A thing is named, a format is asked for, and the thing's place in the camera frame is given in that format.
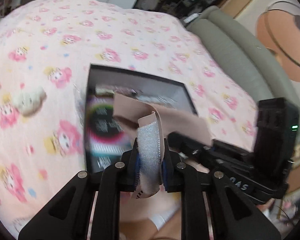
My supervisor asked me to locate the white blue-print packet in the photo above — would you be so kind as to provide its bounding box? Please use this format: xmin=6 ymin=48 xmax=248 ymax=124
xmin=136 ymin=91 xmax=180 ymax=108

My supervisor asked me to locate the beige fabric strap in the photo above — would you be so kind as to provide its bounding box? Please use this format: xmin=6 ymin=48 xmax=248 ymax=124
xmin=112 ymin=92 xmax=213 ymax=199

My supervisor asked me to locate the pink printed fleece cloth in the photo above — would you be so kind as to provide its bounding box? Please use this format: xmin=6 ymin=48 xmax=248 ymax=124
xmin=120 ymin=191 xmax=183 ymax=240

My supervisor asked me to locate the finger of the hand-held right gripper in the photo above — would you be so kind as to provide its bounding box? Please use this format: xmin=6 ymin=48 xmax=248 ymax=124
xmin=167 ymin=131 xmax=215 ymax=162

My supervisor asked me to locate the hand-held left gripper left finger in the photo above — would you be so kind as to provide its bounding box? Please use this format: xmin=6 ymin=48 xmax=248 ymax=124
xmin=18 ymin=137 xmax=140 ymax=240

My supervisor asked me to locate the black storage box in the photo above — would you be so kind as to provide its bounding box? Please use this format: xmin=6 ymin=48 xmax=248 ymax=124
xmin=84 ymin=64 xmax=199 ymax=174

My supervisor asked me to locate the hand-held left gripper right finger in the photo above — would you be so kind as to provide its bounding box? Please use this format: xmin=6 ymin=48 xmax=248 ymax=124
xmin=162 ymin=137 xmax=282 ymax=240

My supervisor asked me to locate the white power strip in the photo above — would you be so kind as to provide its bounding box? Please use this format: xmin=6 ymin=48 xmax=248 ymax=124
xmin=184 ymin=14 xmax=200 ymax=23

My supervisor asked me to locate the clear crinkled plastic wrap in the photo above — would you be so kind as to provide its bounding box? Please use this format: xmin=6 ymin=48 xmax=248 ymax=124
xmin=72 ymin=82 xmax=87 ymax=120

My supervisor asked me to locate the pink cartoon printed blanket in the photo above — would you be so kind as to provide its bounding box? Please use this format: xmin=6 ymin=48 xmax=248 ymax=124
xmin=0 ymin=0 xmax=259 ymax=240

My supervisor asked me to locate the white plush toy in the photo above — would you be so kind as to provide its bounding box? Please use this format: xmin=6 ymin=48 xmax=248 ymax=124
xmin=12 ymin=86 xmax=47 ymax=117

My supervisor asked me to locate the black rainbow-ring booklet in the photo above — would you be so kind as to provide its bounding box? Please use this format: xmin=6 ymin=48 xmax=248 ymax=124
xmin=86 ymin=97 xmax=130 ymax=170

